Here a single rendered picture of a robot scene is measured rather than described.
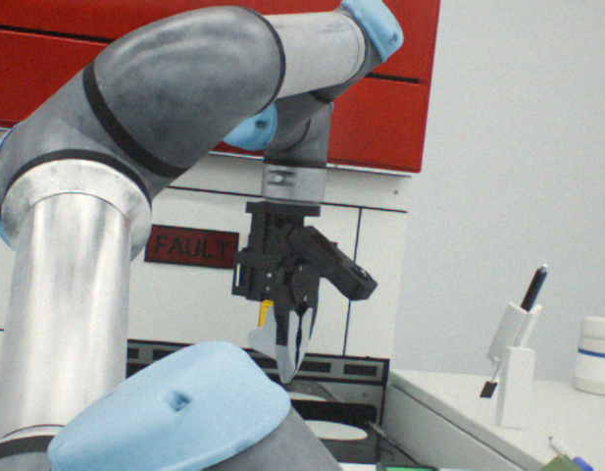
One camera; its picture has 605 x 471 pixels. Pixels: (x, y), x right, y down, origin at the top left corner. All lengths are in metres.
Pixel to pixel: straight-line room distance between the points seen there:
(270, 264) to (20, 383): 0.70
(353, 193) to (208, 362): 1.04
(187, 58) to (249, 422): 0.42
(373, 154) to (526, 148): 1.76
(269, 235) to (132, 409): 0.89
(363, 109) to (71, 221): 0.74
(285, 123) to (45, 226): 0.50
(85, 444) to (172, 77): 0.41
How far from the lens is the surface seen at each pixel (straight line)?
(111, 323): 0.89
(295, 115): 1.39
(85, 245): 0.93
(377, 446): 1.54
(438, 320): 3.32
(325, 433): 1.58
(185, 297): 1.65
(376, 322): 1.70
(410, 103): 1.65
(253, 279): 1.52
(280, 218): 1.54
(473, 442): 1.42
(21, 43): 1.57
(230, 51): 1.02
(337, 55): 1.25
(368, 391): 1.70
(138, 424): 0.64
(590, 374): 1.73
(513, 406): 1.40
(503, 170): 3.35
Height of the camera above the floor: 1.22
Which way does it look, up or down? 3 degrees down
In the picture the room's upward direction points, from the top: 6 degrees clockwise
